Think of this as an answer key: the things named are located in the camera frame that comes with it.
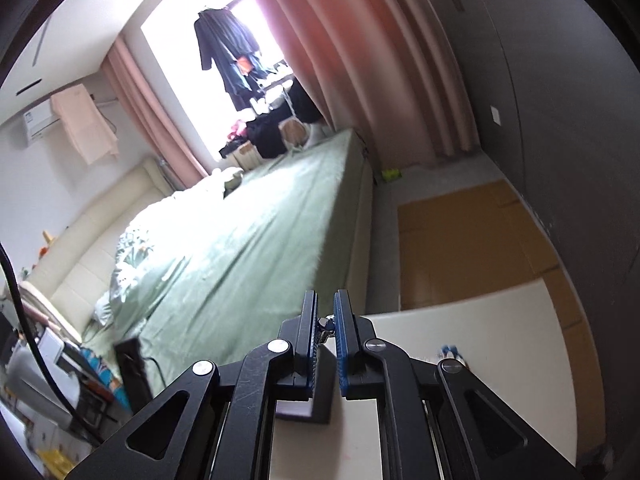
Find pink curtain left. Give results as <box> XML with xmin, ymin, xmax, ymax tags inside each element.
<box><xmin>101</xmin><ymin>36</ymin><xmax>208</xmax><ymax>188</ymax></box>

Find white wall switch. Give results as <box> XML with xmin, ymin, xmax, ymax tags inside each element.
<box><xmin>490</xmin><ymin>106</ymin><xmax>502</xmax><ymax>126</ymax></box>

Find small silver ring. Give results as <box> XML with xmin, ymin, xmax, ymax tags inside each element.
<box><xmin>316</xmin><ymin>314</ymin><xmax>338</xmax><ymax>344</ymax></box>

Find brown cardboard floor mat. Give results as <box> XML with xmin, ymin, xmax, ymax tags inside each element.
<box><xmin>398</xmin><ymin>180</ymin><xmax>605</xmax><ymax>453</ymax></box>

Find pink curtain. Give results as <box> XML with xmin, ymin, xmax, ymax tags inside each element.
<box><xmin>256</xmin><ymin>0</ymin><xmax>480</xmax><ymax>169</ymax></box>
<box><xmin>101</xmin><ymin>36</ymin><xmax>208</xmax><ymax>188</ymax></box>

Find pink curtain right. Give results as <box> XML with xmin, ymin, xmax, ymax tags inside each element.
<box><xmin>256</xmin><ymin>0</ymin><xmax>480</xmax><ymax>169</ymax></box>

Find black cable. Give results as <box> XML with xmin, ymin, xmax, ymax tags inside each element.
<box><xmin>0</xmin><ymin>242</ymin><xmax>101</xmax><ymax>441</ymax></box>

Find hanging dark clothes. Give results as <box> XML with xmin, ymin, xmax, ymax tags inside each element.
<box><xmin>194</xmin><ymin>9</ymin><xmax>268</xmax><ymax>110</ymax></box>

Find white floral pillow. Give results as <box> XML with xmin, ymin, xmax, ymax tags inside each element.
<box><xmin>92</xmin><ymin>196</ymin><xmax>186</xmax><ymax>327</ymax></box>

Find green toy on floor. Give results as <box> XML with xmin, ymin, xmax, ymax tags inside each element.
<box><xmin>381</xmin><ymin>168</ymin><xmax>402</xmax><ymax>183</ymax></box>

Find bed with green blanket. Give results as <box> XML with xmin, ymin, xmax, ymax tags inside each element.
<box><xmin>14</xmin><ymin>127</ymin><xmax>377</xmax><ymax>401</ymax></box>

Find beige towel on air conditioner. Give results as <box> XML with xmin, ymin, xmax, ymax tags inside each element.
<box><xmin>50</xmin><ymin>84</ymin><xmax>119</xmax><ymax>166</ymax></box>

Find white air conditioner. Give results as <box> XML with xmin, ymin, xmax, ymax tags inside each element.
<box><xmin>23</xmin><ymin>99</ymin><xmax>60</xmax><ymax>145</ymax></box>

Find black jewelry box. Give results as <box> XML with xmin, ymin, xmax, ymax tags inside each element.
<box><xmin>274</xmin><ymin>341</ymin><xmax>336</xmax><ymax>425</ymax></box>

